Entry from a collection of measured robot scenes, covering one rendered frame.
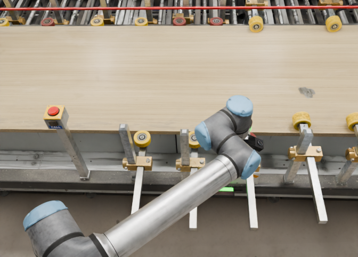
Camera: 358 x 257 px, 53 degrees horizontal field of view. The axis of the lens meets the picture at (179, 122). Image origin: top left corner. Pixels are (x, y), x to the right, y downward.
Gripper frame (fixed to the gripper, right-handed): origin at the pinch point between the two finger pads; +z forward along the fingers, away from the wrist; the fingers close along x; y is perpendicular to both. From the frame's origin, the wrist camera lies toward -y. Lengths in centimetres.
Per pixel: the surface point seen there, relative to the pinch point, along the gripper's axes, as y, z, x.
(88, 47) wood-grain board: 82, 11, -82
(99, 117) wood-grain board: 65, 11, -30
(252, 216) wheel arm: -7.1, 14.8, 18.0
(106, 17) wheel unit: 77, 14, -115
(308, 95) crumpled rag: -39, 10, -45
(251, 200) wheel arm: -7.2, 14.8, 10.9
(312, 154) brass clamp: -32.9, 3.7, -6.1
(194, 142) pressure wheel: 17.9, 10.1, -15.5
